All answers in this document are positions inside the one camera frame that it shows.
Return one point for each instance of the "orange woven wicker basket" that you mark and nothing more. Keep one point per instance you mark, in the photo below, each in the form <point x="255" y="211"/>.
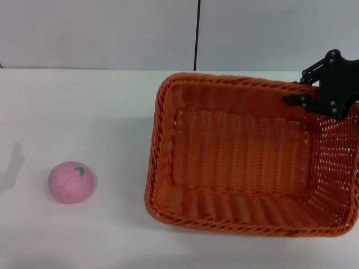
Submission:
<point x="238" y="145"/>

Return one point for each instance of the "pink peach toy ball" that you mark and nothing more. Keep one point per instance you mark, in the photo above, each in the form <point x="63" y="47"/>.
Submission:
<point x="70" y="183"/>

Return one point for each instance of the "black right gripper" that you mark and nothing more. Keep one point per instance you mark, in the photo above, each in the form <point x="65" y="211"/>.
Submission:
<point x="340" y="81"/>

